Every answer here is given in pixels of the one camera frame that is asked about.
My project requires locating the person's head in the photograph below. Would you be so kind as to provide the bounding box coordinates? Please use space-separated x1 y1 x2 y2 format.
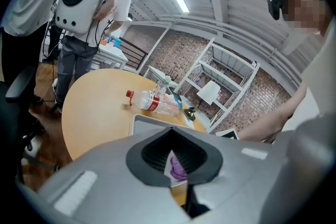
278 0 334 35

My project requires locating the white metal shelf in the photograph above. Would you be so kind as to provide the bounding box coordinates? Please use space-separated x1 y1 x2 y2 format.
178 38 260 134

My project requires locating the small clear bottle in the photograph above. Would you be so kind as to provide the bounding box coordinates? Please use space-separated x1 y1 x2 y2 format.
155 80 170 97

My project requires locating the black metal railing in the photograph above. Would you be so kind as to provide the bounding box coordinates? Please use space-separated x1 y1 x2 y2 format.
119 37 149 71

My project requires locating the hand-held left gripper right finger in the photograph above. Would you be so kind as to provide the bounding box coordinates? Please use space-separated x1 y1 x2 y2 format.
172 127 287 224

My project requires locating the clear plastic bottle red label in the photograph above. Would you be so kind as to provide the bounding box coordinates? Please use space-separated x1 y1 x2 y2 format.
125 89 182 116

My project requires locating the white side table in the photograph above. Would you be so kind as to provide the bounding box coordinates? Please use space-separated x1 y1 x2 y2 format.
144 65 182 89

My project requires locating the white paper sheet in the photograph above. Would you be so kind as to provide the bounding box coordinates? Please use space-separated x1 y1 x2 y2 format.
183 115 197 131

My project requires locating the person's light t-shirt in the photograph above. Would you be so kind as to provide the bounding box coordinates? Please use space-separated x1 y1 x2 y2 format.
279 15 336 134

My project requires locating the person's right forearm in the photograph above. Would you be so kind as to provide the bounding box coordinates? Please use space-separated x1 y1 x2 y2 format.
238 81 308 144

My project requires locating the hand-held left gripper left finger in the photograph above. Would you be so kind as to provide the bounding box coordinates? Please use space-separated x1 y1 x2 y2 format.
39 127 191 224

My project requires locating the black office chair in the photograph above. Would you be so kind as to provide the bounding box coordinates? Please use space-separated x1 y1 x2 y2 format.
5 65 61 184

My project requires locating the black round object on paper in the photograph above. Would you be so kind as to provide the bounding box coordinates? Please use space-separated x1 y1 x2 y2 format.
183 80 222 121

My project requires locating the white background desk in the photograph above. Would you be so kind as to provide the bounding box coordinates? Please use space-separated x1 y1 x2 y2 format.
91 34 129 71

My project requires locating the purple cloth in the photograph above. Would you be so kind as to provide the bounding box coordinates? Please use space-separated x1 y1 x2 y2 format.
169 156 188 182

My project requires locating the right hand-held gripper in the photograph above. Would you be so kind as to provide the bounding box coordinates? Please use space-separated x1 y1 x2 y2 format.
215 127 240 140

